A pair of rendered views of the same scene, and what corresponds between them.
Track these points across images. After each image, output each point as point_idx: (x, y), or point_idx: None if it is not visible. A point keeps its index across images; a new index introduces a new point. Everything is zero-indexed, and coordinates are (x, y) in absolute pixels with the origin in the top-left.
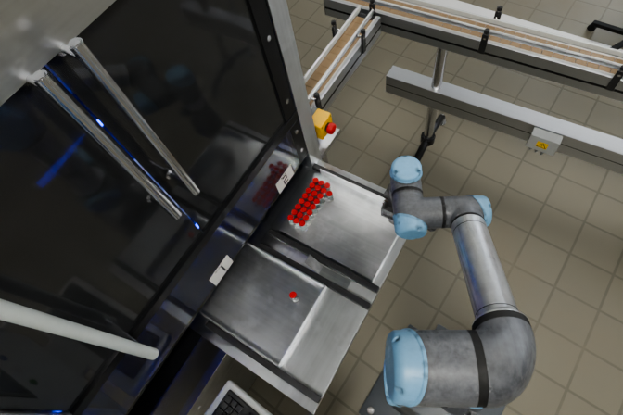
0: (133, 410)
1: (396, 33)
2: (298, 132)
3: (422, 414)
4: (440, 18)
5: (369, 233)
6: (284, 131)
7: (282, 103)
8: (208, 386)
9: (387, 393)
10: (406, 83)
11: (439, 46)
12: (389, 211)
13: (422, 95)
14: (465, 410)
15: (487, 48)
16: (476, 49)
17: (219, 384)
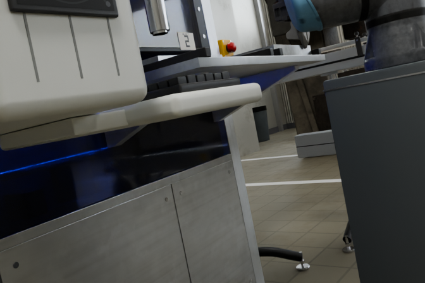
0: None
1: (291, 78)
2: (200, 12)
3: (360, 73)
4: (321, 48)
5: None
6: None
7: None
8: (43, 234)
9: None
10: (314, 134)
11: (327, 70)
12: (280, 2)
13: (332, 141)
14: (410, 28)
15: (363, 50)
16: (355, 55)
17: (57, 272)
